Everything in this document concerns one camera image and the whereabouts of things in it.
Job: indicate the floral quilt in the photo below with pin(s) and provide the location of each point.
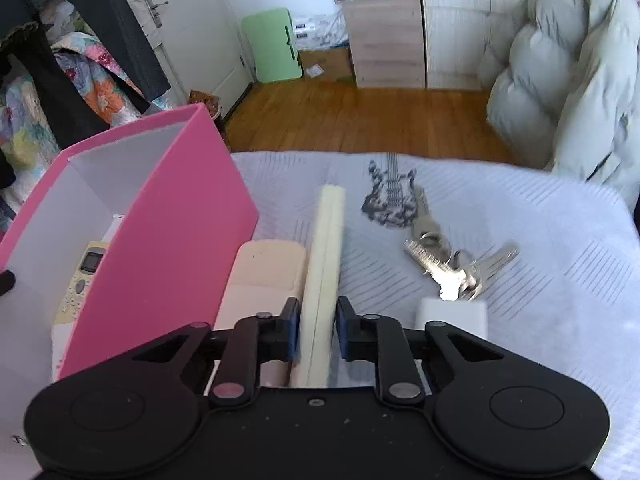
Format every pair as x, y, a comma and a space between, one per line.
100, 95

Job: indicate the green folding table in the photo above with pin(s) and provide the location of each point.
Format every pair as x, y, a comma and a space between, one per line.
272, 45

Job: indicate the white square power adapter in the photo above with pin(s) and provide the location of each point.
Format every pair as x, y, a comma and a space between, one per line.
450, 315

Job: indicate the bunch of metal keys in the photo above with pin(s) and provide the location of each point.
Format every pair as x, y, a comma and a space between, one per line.
435, 260

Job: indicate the yellowish cream remote control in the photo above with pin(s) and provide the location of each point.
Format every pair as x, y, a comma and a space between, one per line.
325, 240

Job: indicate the white plastic bags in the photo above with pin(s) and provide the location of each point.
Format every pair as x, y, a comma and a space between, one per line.
320, 32

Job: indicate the cream remote control with display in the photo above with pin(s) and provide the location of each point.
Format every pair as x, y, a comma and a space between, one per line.
82, 280

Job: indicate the pink cardboard box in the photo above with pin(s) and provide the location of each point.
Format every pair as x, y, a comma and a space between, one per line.
175, 240

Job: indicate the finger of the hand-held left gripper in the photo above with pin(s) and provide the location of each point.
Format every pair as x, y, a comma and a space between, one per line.
5, 282

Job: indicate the pinkish cream remote control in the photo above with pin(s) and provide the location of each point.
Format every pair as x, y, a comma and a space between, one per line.
265, 275

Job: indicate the white door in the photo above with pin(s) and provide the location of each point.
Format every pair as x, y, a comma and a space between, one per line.
200, 35

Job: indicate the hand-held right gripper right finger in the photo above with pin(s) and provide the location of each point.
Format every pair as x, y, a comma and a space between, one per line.
343, 332

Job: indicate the white guitar-print bedspread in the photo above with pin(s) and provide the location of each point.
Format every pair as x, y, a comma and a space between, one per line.
550, 260

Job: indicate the brown patterned basket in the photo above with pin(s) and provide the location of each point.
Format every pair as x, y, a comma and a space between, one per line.
205, 105

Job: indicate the wooden shelf cabinet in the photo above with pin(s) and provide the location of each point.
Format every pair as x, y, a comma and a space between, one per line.
385, 45

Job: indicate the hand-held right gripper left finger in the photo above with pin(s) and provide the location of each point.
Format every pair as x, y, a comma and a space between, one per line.
292, 332

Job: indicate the grey puffer jacket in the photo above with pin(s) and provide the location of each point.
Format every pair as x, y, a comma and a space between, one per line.
550, 85

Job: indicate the dark grey hanging coat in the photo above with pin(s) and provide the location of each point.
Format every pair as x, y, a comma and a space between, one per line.
115, 20

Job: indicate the light wooden wardrobe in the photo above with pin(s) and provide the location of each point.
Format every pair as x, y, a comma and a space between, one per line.
460, 35

